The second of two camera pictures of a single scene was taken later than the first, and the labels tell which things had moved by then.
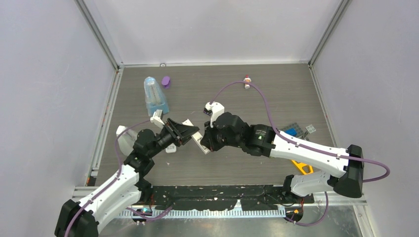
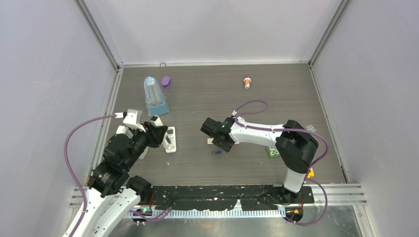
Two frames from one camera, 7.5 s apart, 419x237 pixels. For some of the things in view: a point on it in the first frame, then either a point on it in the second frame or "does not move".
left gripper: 186,132 → 155,134
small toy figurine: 247,79 does not move
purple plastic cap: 166,82 does not move
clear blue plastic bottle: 154,98 does not move
